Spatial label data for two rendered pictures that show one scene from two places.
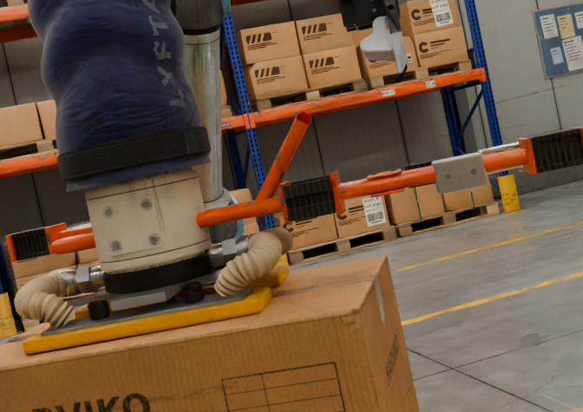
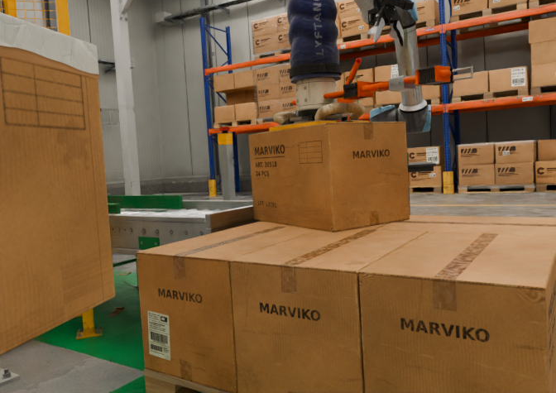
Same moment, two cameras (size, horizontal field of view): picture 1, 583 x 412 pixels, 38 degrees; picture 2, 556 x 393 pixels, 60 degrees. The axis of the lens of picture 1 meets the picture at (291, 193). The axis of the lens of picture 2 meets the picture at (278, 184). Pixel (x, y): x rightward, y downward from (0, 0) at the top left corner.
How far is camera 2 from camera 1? 125 cm
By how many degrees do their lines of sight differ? 46
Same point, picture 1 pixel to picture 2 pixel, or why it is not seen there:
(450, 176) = (392, 83)
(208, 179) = (410, 95)
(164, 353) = (288, 132)
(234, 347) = (301, 132)
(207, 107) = (407, 62)
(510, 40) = not seen: outside the picture
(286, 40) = not seen: outside the picture
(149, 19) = (313, 24)
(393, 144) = not seen: outside the picture
